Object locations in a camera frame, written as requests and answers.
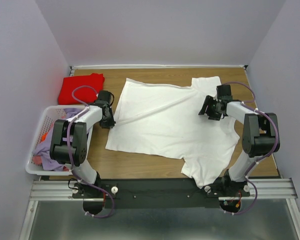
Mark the white plastic laundry basket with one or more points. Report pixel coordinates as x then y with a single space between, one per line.
39 161

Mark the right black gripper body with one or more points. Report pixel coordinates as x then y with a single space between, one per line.
211 110

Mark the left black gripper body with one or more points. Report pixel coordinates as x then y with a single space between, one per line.
108 121

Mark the aluminium rail frame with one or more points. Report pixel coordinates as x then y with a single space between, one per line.
270 212

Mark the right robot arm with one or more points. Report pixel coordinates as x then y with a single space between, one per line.
260 139

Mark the lavender t-shirt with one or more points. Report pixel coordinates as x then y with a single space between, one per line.
45 155

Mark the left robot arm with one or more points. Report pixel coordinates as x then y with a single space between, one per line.
71 138

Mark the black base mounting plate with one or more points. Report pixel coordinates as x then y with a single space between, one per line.
159 193

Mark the white t-shirt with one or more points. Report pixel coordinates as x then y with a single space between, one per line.
164 120

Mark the orange pink garment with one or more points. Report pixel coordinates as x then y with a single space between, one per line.
37 160

